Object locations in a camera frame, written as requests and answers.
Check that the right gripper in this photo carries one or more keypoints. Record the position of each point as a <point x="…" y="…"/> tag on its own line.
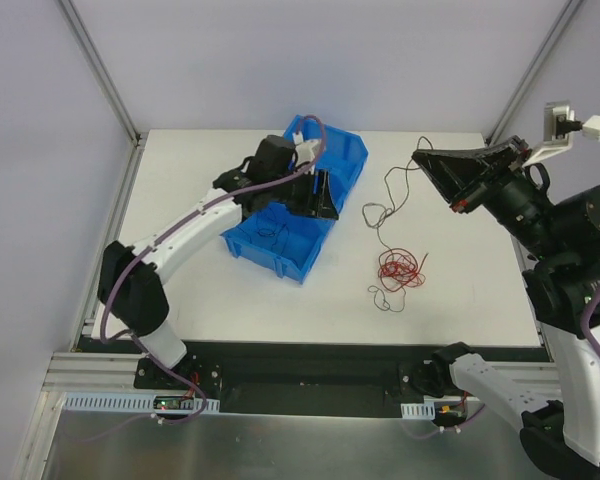
<point x="491" y="172"/>

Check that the right white cable duct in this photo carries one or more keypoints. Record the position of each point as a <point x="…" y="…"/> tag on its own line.
<point x="418" y="411"/>

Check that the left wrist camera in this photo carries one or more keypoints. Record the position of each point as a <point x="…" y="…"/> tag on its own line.
<point x="306" y="149"/>

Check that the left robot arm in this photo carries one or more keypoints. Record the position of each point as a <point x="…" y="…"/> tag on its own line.
<point x="132" y="279"/>

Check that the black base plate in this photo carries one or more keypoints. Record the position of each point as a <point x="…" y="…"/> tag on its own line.
<point x="337" y="380"/>

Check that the blue plastic compartment bin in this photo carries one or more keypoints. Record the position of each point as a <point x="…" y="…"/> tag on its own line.
<point x="284" y="227"/>

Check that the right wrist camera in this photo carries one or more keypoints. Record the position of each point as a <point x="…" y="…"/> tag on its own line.
<point x="560" y="125"/>

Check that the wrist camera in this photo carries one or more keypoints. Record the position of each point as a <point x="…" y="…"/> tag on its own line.
<point x="306" y="149"/>
<point x="560" y="125"/>

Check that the left white cable duct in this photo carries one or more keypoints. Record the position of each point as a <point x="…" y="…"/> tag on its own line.
<point x="131" y="403"/>

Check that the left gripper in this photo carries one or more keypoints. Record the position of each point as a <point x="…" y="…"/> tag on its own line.
<point x="304" y="192"/>

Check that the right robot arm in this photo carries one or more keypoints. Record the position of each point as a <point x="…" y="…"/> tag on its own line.
<point x="560" y="436"/>

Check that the white cable duct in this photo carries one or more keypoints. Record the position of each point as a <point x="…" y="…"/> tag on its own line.
<point x="131" y="403"/>
<point x="418" y="411"/>

